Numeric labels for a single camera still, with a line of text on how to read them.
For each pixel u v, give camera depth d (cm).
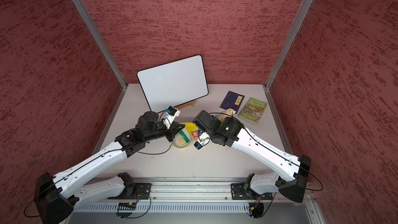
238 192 73
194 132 76
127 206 73
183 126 72
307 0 77
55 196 38
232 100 110
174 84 103
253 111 103
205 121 50
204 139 61
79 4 77
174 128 64
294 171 39
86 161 45
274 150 42
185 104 103
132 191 67
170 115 62
